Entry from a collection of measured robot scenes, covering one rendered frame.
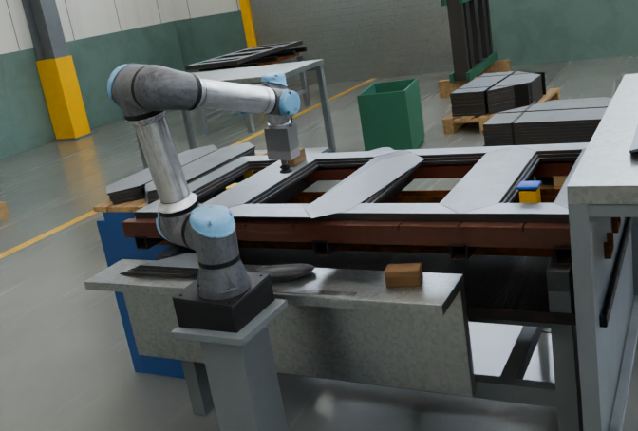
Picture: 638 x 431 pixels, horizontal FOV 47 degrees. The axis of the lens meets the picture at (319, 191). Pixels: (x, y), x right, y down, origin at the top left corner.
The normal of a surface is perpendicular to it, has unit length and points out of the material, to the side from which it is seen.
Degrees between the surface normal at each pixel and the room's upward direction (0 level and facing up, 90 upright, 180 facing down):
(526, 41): 90
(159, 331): 90
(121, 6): 90
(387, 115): 90
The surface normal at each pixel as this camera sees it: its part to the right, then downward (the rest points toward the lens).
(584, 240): -0.44, 0.32
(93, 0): 0.88, 0.00
